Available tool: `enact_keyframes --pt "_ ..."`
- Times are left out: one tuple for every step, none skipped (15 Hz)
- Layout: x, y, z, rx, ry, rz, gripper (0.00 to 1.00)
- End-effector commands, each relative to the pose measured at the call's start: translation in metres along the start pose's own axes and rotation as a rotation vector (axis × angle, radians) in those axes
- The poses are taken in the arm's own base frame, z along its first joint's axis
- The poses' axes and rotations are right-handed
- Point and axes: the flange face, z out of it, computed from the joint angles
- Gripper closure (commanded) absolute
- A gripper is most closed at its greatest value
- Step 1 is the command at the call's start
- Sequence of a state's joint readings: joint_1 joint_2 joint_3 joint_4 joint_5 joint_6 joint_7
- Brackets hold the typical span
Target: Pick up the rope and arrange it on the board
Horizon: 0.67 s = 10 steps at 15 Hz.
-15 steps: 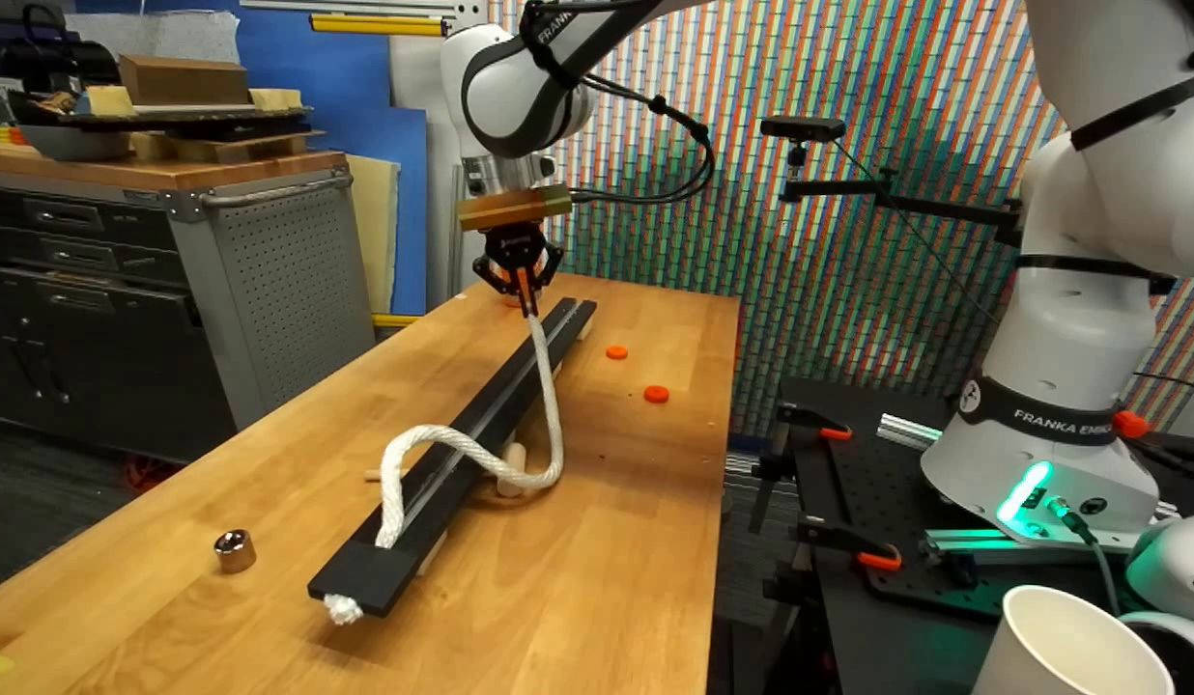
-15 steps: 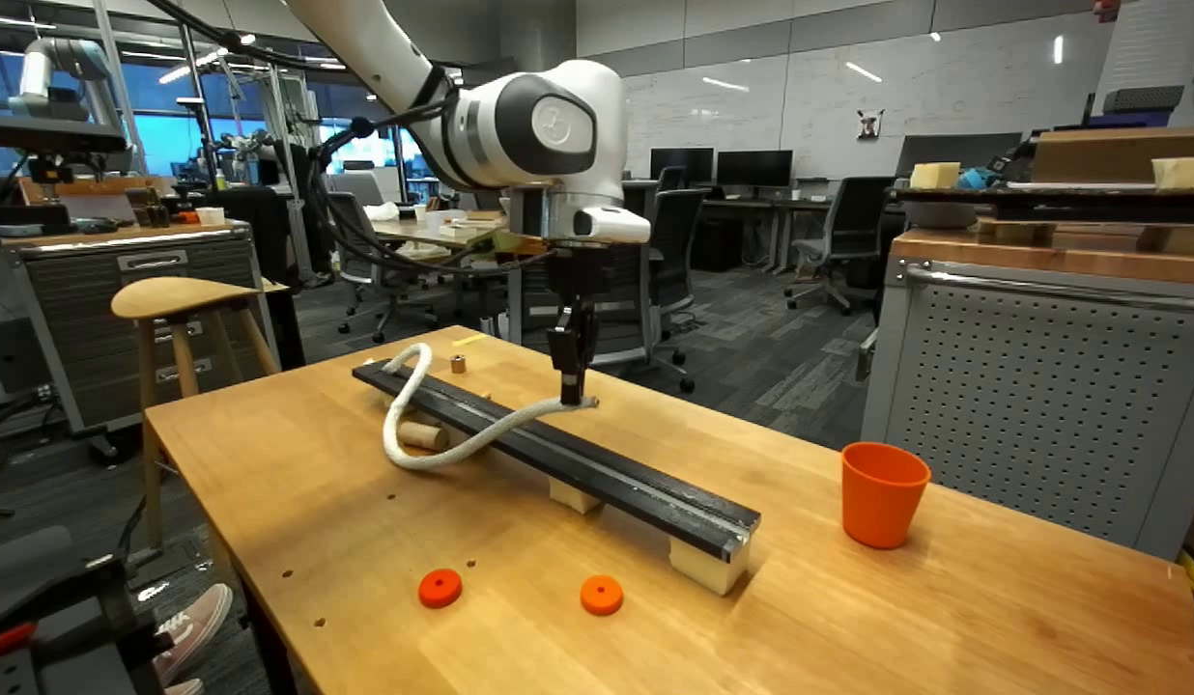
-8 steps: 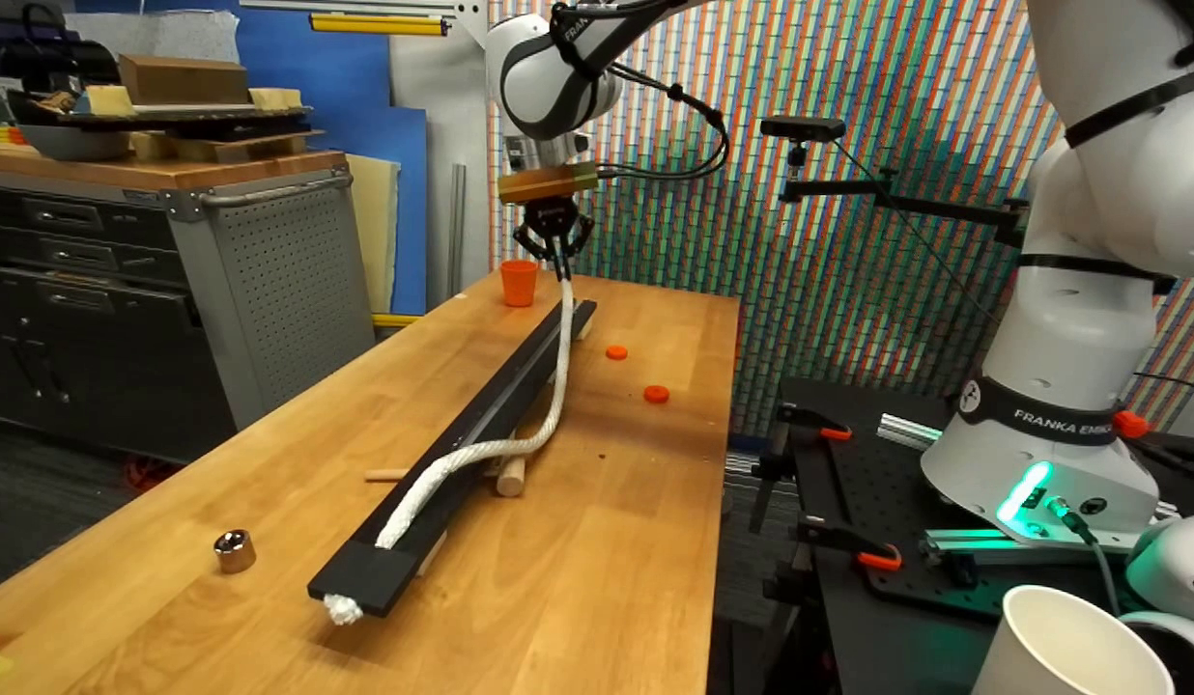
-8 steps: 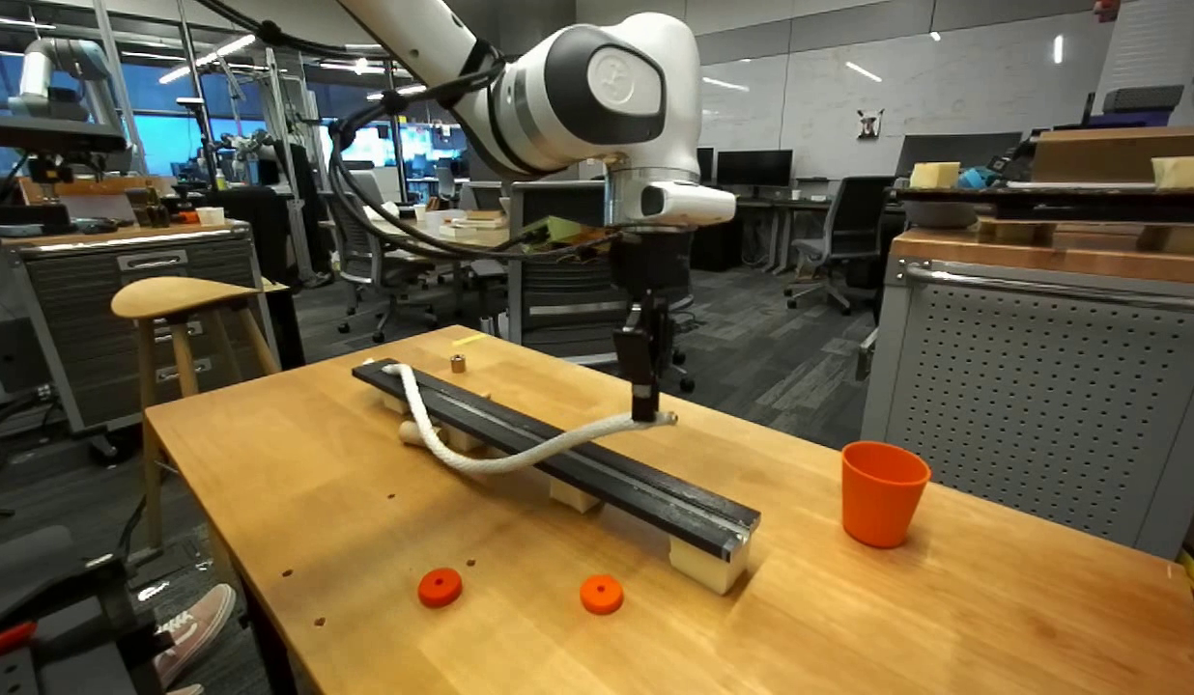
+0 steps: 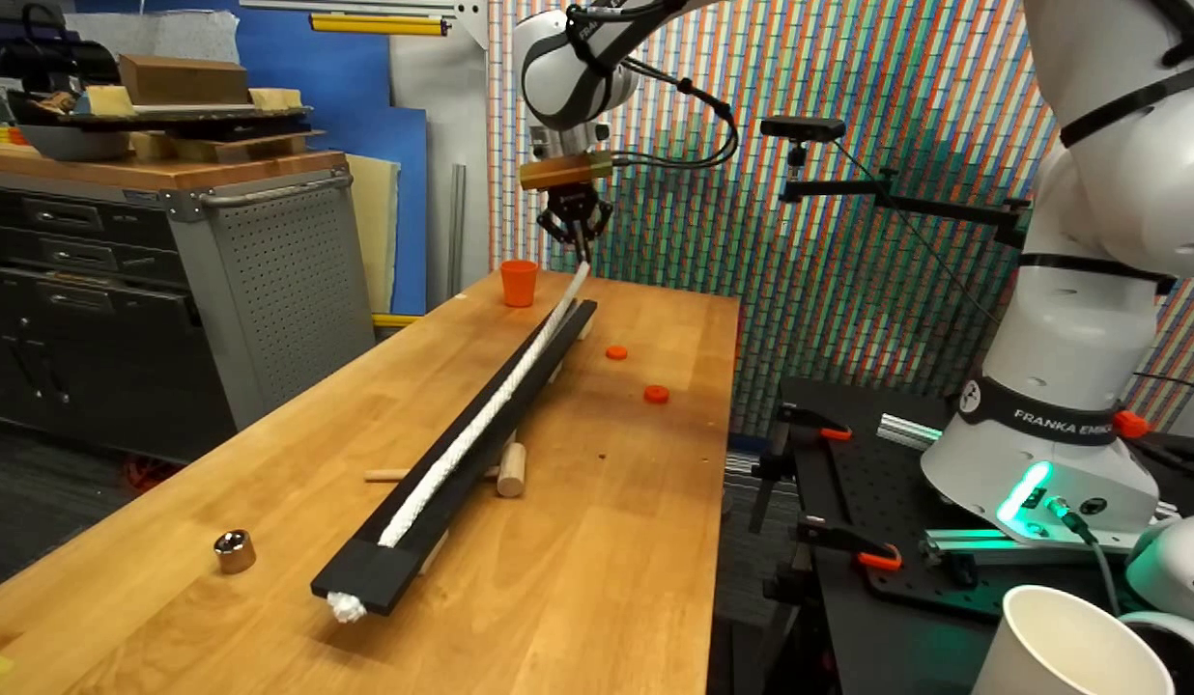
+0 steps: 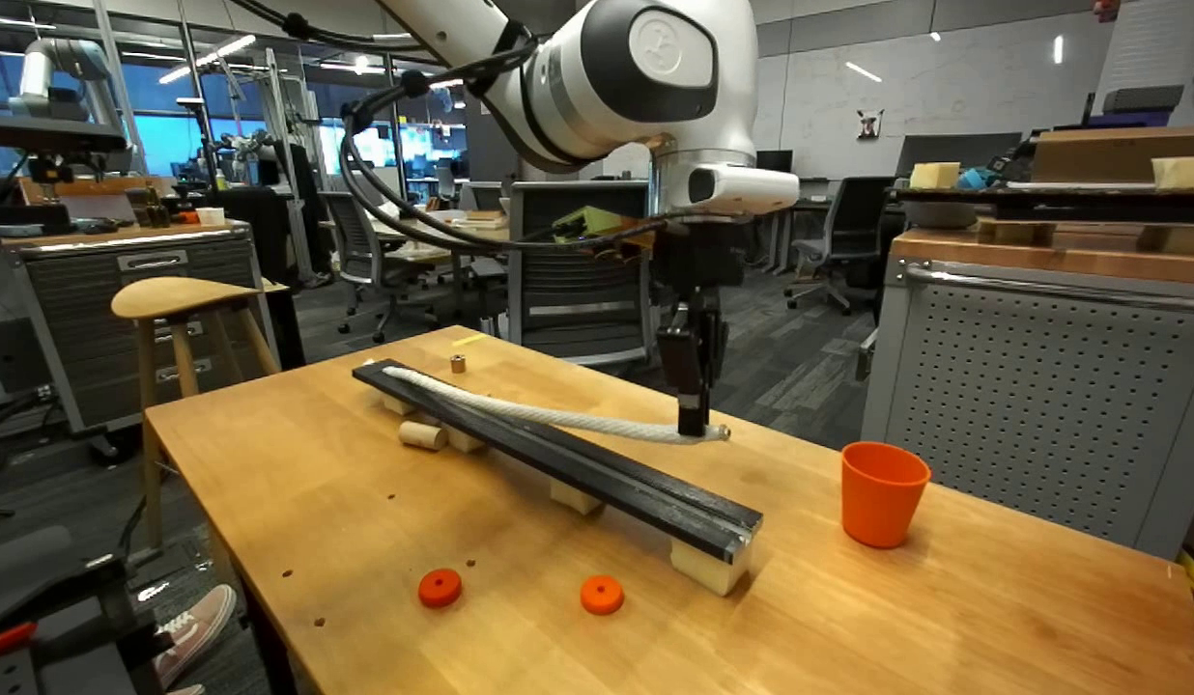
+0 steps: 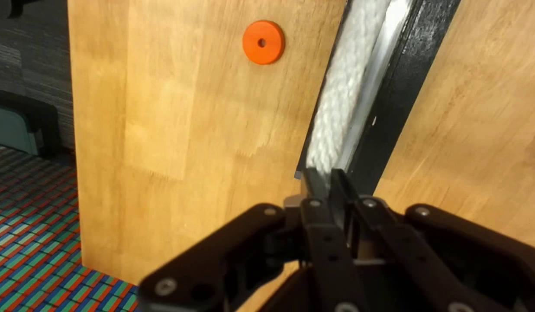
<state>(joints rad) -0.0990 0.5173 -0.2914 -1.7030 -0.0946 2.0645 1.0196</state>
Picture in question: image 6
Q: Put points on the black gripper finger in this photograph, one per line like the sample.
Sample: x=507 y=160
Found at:
x=695 y=386
x=717 y=340

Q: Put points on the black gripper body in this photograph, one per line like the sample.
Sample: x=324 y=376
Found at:
x=700 y=257

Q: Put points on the long black grooved board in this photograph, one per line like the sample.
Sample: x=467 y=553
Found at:
x=583 y=468

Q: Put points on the black computer monitor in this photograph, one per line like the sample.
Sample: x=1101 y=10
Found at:
x=775 y=160

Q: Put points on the gray mesh office chair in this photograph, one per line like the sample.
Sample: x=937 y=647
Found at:
x=578 y=295

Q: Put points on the black office chair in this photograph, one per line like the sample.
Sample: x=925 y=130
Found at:
x=857 y=224

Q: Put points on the pale wooden support block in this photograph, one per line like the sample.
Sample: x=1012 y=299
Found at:
x=578 y=494
x=467 y=441

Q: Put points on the large pale wooden end block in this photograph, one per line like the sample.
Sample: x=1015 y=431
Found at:
x=714 y=566

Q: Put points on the orange plastic cup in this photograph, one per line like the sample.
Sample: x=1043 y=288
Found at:
x=884 y=494

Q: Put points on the orange plastic disc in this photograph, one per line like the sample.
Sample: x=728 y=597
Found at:
x=444 y=589
x=601 y=592

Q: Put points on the tiny wooden bead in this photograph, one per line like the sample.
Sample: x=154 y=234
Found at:
x=456 y=363

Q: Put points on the pale foam block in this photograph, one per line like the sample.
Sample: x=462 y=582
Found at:
x=933 y=174
x=1183 y=171

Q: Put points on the small round wooden block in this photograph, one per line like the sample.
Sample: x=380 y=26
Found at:
x=419 y=434

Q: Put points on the blue round object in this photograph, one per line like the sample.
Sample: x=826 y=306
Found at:
x=974 y=178

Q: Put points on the gray perforated metal partition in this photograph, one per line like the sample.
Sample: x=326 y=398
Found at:
x=1044 y=398

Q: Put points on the light office chair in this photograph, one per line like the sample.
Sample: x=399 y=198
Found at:
x=352 y=253

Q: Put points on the wooden counter top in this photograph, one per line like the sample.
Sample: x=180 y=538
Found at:
x=1059 y=257

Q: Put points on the wooden stool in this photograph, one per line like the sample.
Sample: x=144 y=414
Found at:
x=190 y=299

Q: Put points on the white pink shoe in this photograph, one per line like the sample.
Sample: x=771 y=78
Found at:
x=195 y=631

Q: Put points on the gray drawer cabinet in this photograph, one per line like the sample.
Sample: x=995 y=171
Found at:
x=93 y=323

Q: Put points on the small wall poster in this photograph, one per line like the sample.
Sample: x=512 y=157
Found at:
x=870 y=126

